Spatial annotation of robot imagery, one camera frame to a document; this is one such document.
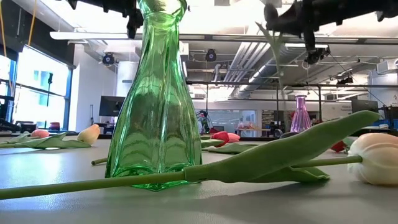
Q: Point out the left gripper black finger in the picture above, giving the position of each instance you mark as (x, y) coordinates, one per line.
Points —
(134, 21)

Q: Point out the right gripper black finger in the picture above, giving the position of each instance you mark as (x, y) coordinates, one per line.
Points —
(293, 18)

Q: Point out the green glass vase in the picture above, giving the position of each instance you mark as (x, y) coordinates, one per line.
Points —
(155, 109)

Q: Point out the peach tulip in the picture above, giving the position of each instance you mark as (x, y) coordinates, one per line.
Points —
(89, 134)

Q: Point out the white tulip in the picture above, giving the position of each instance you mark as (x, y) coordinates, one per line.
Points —
(280, 155)

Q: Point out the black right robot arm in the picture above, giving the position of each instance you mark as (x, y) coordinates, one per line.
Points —
(388, 14)

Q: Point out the purple glass vase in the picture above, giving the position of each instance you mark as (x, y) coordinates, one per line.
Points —
(300, 118)

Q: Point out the long white light bar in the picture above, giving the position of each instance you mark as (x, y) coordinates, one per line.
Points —
(93, 35)

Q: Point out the black ceiling spotlight cluster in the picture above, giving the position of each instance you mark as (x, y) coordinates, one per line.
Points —
(320, 55)

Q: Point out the white ceiling unit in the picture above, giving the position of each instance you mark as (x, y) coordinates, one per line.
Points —
(185, 49)

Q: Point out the black ceiling device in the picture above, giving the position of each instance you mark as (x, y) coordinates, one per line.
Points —
(345, 81)

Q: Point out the black computer monitor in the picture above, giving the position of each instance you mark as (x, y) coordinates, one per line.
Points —
(363, 105)
(110, 105)

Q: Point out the black tripod stand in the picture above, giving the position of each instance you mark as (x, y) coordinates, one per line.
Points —
(49, 77)

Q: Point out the blue storage bins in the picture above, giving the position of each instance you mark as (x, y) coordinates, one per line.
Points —
(388, 123)

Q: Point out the red round object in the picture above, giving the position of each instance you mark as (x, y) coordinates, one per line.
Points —
(54, 125)

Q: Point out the grey table mat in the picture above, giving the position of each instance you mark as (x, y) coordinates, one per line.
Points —
(217, 208)

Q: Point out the black round ceiling camera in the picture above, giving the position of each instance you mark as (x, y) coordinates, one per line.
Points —
(108, 59)
(211, 55)

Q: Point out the silver ventilation duct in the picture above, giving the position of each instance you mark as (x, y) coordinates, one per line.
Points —
(255, 79)

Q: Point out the black metal rack frame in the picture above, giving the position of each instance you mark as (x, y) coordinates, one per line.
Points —
(233, 83)

